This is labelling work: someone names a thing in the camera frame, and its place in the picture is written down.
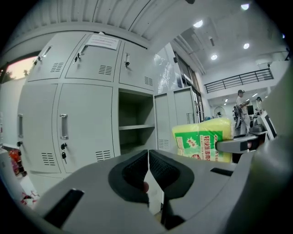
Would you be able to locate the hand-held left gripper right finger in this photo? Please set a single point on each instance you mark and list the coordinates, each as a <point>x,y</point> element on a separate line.
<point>206,178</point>

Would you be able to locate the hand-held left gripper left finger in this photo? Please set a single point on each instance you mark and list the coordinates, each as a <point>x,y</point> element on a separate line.
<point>96,182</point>

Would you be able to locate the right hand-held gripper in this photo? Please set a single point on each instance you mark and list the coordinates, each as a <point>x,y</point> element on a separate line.
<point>267,125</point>

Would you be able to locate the green yellow snack packet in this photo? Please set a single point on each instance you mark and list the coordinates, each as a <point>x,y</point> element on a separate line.
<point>196,137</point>

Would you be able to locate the grey metal locker cabinet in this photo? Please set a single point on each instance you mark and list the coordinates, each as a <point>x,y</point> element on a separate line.
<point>84,109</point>

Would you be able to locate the locker door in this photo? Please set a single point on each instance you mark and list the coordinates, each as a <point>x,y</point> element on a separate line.
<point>176,114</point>

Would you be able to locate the white standing fan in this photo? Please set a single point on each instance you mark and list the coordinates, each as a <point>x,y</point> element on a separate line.
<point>219,112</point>

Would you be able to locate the black mezzanine railing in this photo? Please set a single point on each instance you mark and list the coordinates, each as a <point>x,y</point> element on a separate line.
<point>238,80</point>

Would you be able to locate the orange red object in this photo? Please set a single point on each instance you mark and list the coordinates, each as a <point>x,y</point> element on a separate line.
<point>14,157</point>

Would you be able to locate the round ceiling light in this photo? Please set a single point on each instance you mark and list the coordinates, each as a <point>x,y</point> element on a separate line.
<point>198,23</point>
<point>245,6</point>
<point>246,46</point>
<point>214,57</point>

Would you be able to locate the white paper notice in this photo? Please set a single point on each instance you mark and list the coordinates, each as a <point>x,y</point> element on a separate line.
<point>103,41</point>

